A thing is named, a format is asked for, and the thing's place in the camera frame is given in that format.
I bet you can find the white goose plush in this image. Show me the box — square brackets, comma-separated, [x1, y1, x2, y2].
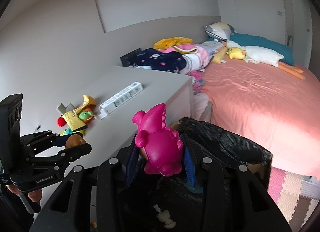
[225, 41, 305, 80]

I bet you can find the grey heart shaped block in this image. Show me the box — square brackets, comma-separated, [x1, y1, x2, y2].
[56, 103, 75, 115]

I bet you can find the cable hole grommet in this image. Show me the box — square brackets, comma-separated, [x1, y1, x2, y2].
[35, 125, 41, 132]

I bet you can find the black bag lined trash box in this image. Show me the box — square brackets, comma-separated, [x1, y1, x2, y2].
[92, 117, 293, 232]

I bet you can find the teal pillow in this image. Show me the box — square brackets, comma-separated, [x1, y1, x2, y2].
[230, 33, 295, 66]

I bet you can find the yellow popcorn snack bag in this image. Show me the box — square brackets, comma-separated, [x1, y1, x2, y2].
[73, 94, 96, 115]

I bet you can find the navy patterned blanket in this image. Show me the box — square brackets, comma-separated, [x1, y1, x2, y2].
[133, 48, 187, 73]

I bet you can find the patterned grey yellow pillow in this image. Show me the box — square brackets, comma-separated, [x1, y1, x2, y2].
[204, 22, 236, 42]

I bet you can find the white door with handle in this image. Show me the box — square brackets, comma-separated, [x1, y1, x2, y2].
[284, 0, 312, 68]

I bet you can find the teal yellow plush toy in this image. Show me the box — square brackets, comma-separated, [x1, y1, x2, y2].
[60, 128, 86, 136]

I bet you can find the black wall socket panel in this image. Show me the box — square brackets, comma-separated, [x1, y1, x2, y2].
[120, 48, 142, 67]

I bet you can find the pink dinosaur toy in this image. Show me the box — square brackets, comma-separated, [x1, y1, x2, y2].
[132, 103, 184, 177]

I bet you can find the pink white blanket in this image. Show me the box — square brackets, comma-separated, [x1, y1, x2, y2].
[159, 43, 210, 75]

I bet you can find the red heart toy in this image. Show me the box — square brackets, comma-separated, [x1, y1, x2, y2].
[57, 116, 67, 127]

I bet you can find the pink sheet bed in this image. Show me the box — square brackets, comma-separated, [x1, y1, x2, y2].
[202, 59, 319, 177]

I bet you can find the green orange snail toy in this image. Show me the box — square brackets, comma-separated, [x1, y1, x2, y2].
[78, 107, 94, 124]

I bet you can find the yellow duck plush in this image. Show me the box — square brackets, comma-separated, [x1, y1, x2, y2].
[227, 47, 246, 60]

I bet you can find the yellow long bolster plush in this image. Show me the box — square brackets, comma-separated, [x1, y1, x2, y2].
[212, 47, 228, 64]

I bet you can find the left hand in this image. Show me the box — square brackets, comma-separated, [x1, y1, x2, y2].
[6, 184, 43, 203]

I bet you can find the white long carton box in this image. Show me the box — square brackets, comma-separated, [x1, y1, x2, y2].
[94, 82, 144, 120]

